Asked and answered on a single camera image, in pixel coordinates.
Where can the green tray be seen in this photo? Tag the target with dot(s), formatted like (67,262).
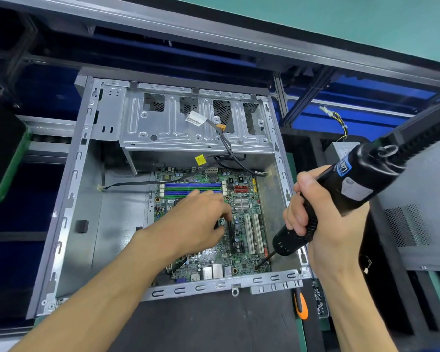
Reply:
(11,168)

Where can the grey metal drive cage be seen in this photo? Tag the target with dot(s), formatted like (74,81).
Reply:
(161,131)

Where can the grey aluminium frame rail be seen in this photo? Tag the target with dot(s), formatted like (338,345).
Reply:
(205,29)

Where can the person's left forearm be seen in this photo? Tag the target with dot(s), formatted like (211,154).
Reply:
(95,300)

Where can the grey conveyor rail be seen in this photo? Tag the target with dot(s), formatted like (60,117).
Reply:
(47,137)

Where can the black work mat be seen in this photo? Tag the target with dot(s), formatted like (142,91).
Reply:
(223,320)

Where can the person's right hand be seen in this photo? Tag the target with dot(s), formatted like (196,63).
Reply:
(333,241)

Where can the person's left fingers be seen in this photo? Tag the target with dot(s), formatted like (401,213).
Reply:
(214,212)

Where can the black rubber block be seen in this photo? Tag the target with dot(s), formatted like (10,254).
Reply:
(82,226)

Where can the person's left hand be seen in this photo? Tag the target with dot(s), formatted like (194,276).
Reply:
(187,227)

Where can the grey metal computer case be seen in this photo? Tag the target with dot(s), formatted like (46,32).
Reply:
(113,216)

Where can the green motherboard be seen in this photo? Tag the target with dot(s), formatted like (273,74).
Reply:
(201,260)

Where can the person's right thumb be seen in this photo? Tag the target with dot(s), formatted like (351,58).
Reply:
(295,218)

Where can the person's right forearm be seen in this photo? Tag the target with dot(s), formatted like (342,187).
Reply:
(355,311)

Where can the black electric screwdriver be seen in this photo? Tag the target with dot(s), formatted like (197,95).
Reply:
(366,172)

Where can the grey power supply unit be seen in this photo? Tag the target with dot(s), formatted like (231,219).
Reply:
(407,223)

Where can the silver heatsink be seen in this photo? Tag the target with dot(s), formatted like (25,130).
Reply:
(240,204)

